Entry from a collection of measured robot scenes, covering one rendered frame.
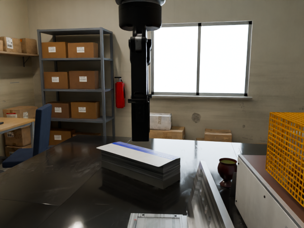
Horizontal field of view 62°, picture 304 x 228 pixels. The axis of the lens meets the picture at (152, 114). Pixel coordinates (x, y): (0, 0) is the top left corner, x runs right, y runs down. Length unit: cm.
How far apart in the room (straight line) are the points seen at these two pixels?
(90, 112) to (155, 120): 106
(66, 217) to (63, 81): 343
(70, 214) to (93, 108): 321
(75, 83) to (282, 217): 379
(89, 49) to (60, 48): 47
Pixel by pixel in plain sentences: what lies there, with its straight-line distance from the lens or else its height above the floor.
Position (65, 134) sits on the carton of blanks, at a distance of 441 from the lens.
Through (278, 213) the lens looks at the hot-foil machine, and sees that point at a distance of 68.
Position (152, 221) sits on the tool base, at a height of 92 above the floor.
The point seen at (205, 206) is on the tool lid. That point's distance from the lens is 71.
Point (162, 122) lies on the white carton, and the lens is 379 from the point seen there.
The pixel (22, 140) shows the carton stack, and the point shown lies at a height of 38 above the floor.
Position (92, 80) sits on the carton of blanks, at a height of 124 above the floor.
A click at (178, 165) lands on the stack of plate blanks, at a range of 116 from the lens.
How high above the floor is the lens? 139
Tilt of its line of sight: 10 degrees down
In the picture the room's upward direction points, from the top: straight up
